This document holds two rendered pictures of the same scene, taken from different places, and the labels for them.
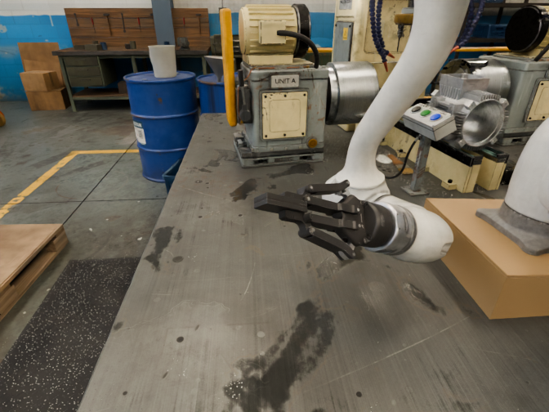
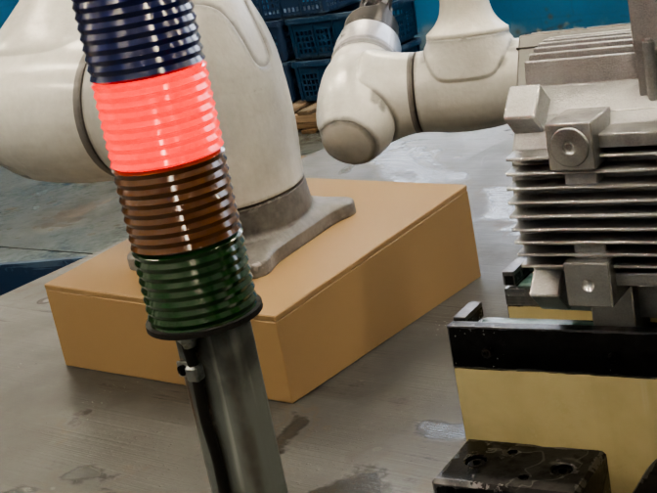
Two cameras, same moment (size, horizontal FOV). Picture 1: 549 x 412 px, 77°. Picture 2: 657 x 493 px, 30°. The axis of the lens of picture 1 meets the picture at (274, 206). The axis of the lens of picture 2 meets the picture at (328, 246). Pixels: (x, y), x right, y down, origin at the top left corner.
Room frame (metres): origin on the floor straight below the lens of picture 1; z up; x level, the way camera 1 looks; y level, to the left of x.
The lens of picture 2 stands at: (1.62, -1.38, 1.24)
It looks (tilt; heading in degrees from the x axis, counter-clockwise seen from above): 17 degrees down; 136
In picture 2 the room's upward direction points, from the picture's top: 11 degrees counter-clockwise
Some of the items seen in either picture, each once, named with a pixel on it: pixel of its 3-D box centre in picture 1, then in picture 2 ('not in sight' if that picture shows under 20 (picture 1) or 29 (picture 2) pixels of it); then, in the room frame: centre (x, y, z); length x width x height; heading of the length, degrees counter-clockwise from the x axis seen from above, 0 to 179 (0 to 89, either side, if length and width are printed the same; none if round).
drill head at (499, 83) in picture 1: (475, 87); not in sight; (1.65, -0.92, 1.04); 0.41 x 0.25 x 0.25; 103
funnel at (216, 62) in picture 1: (220, 73); not in sight; (2.90, 0.42, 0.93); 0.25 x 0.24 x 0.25; 4
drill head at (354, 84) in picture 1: (333, 94); not in sight; (1.50, -0.25, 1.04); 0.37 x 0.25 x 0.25; 103
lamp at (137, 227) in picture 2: not in sight; (177, 198); (1.12, -1.00, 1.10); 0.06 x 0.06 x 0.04
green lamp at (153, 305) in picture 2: not in sight; (196, 278); (1.12, -1.00, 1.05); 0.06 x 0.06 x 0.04
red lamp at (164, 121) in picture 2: not in sight; (157, 113); (1.12, -1.00, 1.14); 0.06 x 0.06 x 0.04
